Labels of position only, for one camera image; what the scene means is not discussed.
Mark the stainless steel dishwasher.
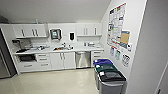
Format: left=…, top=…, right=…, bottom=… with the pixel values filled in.
left=74, top=50, right=92, bottom=69

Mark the white kitchen drawer unit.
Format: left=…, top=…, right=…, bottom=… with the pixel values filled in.
left=35, top=53, right=52, bottom=71
left=90, top=49, right=105, bottom=68

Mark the white two-door base cabinet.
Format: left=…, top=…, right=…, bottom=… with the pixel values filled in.
left=49, top=51, right=76, bottom=71

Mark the chrome sink faucet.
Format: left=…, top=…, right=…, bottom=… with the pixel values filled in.
left=61, top=42, right=67, bottom=50

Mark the stainless steel sink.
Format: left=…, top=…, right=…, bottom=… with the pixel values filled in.
left=53, top=46, right=74, bottom=52

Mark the green-lid waste bin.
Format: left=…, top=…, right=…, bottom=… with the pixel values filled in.
left=95, top=63, right=118, bottom=90

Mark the grey paper towel dispenser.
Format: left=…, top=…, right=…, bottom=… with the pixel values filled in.
left=49, top=28, right=63, bottom=41

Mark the black-lid grey waste bin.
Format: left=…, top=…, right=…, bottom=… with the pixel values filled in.
left=98, top=70, right=127, bottom=94

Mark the brown notice sheet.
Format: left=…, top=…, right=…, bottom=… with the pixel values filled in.
left=119, top=30, right=132, bottom=46

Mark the light blue spray bottle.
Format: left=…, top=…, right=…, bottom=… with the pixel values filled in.
left=35, top=18, right=40, bottom=25

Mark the black built-in microwave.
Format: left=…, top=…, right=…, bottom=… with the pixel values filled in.
left=16, top=54, right=37, bottom=63

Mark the white wide drawer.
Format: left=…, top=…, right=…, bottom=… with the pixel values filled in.
left=18, top=61, right=38, bottom=73

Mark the black coffee maker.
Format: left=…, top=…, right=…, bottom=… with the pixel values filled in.
left=11, top=38, right=22, bottom=47

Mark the stainless steel refrigerator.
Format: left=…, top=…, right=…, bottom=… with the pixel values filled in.
left=0, top=29, right=18, bottom=80

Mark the large printed wall poster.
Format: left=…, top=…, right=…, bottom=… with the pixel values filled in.
left=106, top=2, right=128, bottom=51

